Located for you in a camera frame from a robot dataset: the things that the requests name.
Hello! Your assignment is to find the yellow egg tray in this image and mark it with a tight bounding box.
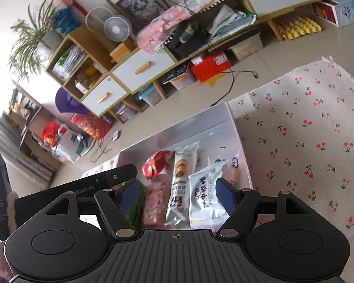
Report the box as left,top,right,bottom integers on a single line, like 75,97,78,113
272,16,323,42

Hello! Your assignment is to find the clear bin with blue lid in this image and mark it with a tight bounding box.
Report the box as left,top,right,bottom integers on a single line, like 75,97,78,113
138,84,163,107

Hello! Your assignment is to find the clear plastic storage box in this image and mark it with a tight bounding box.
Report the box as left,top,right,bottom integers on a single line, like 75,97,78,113
118,101,254,233

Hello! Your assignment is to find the white packet with black letters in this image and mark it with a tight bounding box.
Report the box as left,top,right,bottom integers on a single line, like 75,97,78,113
188,161,233,229

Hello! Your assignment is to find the long wooden cabinet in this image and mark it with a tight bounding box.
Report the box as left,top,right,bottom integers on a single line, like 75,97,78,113
45,0,354,124

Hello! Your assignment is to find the green potted plant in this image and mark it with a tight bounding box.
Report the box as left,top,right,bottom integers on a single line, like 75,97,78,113
8,0,66,81

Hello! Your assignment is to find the red monkey bag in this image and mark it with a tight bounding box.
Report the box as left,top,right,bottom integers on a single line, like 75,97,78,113
71,113,113,141

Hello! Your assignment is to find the long silver biscuit packet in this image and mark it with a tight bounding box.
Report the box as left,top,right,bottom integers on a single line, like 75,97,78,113
165,141,200,227

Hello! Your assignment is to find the small clear storage bin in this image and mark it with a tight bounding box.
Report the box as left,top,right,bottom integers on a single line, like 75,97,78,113
117,103,136,122

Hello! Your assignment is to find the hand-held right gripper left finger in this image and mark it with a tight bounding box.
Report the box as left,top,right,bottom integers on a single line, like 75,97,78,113
44,180,146,238

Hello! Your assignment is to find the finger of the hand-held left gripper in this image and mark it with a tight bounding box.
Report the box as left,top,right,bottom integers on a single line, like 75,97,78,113
102,164,138,188

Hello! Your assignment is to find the black flat device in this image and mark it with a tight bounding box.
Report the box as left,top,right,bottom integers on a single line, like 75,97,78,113
162,65,190,85

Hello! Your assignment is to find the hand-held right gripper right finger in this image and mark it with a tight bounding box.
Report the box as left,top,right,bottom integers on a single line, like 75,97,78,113
215,178,310,239

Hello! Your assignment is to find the white desk fan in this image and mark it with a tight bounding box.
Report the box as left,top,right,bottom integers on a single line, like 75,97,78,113
103,15,134,43

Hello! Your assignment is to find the stack of papers in cubby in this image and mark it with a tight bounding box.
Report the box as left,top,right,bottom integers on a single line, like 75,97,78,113
51,45,88,81

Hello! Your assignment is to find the blue and white long packet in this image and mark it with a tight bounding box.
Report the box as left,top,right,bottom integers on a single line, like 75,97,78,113
208,150,244,191

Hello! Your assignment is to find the black storage box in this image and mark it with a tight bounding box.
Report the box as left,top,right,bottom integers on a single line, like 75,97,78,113
167,22,209,58

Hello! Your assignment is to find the black power cable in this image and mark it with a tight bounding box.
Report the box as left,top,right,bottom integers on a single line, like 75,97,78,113
210,70,258,107

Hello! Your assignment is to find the purple hat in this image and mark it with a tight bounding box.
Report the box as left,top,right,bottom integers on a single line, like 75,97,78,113
55,88,91,114

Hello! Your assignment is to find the clear bin with orange contents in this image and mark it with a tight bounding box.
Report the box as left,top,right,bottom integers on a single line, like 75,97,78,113
170,74,197,91

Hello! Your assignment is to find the blue plush toy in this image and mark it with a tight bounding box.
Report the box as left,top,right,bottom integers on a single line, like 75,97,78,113
45,6,82,35

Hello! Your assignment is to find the pink cherry cloth with pompoms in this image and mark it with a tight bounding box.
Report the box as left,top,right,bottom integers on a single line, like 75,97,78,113
135,0,272,55

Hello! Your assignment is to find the black floor cable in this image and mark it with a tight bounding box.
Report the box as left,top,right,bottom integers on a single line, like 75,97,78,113
90,130,122,163

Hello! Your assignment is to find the cherry print tablecloth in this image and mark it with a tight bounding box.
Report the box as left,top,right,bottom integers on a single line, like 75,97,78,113
81,56,354,272

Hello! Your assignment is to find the wooden side desk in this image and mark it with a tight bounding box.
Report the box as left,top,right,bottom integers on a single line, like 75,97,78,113
3,79,63,172

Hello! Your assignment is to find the red apple-print snack packet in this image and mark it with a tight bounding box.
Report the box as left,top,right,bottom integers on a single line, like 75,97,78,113
142,150,176,180

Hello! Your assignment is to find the green snack packet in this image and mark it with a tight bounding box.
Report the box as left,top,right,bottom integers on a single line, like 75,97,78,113
124,180,147,227

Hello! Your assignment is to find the white patterned box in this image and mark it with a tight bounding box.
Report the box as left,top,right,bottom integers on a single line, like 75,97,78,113
312,0,354,28

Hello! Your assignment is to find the framed cat picture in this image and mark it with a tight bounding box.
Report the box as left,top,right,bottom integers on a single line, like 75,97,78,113
107,0,171,33

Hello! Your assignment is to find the white wire fan guard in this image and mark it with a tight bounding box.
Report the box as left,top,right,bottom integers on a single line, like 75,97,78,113
85,7,114,33

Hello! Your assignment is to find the white paper bag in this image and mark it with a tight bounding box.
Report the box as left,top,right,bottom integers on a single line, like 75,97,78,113
51,127,91,163

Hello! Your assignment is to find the red cardboard box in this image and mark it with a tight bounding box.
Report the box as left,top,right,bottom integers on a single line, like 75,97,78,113
190,52,232,83

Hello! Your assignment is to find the yellow star-shaped mat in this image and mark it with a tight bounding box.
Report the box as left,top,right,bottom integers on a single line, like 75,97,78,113
198,74,228,88

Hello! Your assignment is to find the red gift bag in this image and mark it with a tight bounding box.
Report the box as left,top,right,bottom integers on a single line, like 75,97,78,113
42,121,66,148

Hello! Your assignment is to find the yellow and white small box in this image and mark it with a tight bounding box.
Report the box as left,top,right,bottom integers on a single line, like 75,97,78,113
108,39,136,64

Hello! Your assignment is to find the grey curtain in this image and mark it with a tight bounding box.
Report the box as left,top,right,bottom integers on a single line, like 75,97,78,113
0,107,52,190

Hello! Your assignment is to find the pink nougat bar packet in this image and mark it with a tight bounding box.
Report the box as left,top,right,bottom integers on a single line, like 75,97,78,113
141,181,167,227

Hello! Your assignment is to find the small cardboard box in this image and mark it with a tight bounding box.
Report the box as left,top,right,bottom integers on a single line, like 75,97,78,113
74,78,91,94

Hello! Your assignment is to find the large clear storage bin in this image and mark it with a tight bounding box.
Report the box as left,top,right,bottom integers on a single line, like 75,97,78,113
229,34,265,61

